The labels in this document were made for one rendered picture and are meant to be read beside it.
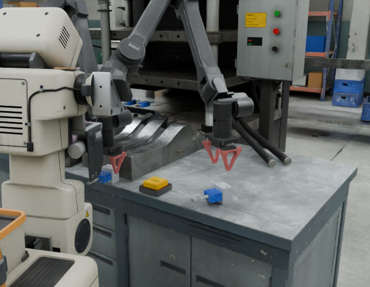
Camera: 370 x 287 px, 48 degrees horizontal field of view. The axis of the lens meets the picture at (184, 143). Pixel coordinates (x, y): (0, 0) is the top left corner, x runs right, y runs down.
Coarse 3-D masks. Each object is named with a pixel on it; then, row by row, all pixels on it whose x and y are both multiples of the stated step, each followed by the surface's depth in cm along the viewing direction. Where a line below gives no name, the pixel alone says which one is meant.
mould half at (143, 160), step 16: (128, 128) 180; (144, 128) 177; (176, 128) 171; (128, 144) 163; (160, 144) 164; (176, 144) 169; (192, 144) 179; (128, 160) 148; (144, 160) 154; (160, 160) 162; (176, 160) 171; (128, 176) 150
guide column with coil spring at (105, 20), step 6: (102, 6) 240; (108, 6) 242; (102, 12) 241; (108, 12) 243; (102, 18) 243; (108, 18) 244; (102, 24) 244; (108, 24) 244; (102, 30) 245; (108, 30) 245; (102, 36) 246; (108, 36) 246; (102, 42) 247; (108, 42) 247; (102, 48) 248; (108, 48) 248; (102, 54) 250; (108, 54) 249; (108, 60) 250
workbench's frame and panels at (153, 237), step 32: (0, 160) 195; (0, 192) 204; (96, 192) 160; (128, 192) 142; (96, 224) 167; (128, 224) 155; (160, 224) 144; (192, 224) 136; (224, 224) 122; (320, 224) 140; (96, 256) 173; (128, 256) 160; (160, 256) 150; (192, 256) 140; (224, 256) 132; (256, 256) 124; (288, 256) 118; (320, 256) 151
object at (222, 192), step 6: (216, 186) 132; (222, 186) 131; (228, 186) 131; (204, 192) 131; (210, 192) 129; (216, 192) 129; (222, 192) 129; (228, 192) 130; (192, 198) 127; (198, 198) 128; (204, 198) 129; (210, 198) 128; (216, 198) 129; (222, 198) 130; (228, 198) 131; (222, 204) 131
